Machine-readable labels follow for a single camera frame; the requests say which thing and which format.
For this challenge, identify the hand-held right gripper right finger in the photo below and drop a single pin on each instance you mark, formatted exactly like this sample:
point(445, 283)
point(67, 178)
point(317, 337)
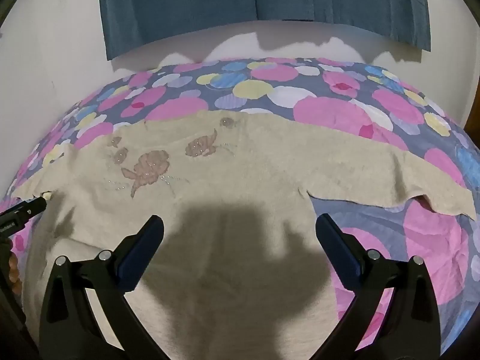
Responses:
point(343, 258)

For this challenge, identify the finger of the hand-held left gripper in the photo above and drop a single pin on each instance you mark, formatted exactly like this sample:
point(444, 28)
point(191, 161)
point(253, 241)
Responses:
point(32, 207)

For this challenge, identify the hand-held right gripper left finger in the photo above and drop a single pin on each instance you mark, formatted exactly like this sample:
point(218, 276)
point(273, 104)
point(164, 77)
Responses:
point(129, 266)

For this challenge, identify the beige floral knit sweater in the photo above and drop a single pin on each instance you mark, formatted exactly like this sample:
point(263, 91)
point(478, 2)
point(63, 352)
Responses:
point(232, 180)

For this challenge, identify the person's left hand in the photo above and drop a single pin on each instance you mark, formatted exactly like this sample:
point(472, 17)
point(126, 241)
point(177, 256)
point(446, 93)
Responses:
point(13, 266)

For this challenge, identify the colourful dotted bed sheet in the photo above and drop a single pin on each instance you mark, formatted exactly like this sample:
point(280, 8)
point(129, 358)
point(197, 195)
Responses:
point(337, 112)

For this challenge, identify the blue curtain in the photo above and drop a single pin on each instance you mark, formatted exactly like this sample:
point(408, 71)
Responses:
point(348, 0)
point(168, 3)

